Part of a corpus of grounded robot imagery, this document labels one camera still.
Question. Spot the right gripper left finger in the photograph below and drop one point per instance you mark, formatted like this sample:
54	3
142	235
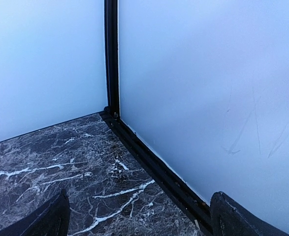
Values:
50	219

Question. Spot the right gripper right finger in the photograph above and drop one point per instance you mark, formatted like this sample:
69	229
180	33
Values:
228	218

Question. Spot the right black frame post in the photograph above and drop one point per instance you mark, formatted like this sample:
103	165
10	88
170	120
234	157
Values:
111	56

